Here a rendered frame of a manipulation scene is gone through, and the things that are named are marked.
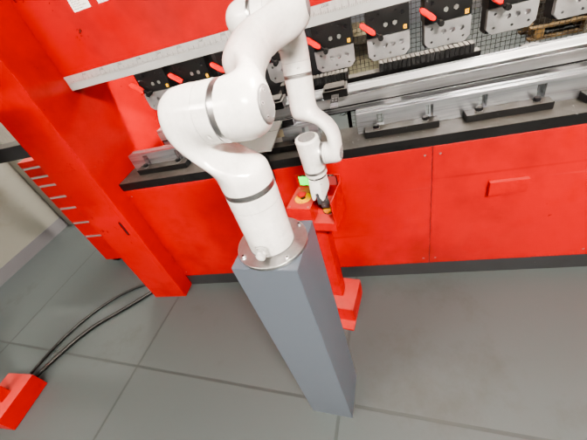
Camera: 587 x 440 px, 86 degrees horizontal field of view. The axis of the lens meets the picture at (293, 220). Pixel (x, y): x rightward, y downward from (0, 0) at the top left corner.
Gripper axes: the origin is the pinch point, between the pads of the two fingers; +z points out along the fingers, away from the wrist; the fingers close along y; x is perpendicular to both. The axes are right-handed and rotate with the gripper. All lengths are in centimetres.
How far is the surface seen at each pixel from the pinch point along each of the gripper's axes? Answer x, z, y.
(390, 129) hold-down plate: 22.5, -10.7, -34.4
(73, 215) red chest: -199, 22, -5
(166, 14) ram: -56, -72, -28
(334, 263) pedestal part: -2.4, 37.0, 4.0
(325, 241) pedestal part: -4.0, 22.0, 2.7
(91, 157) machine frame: -114, -30, 2
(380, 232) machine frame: 16, 43, -22
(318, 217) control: -3.4, 5.8, 3.1
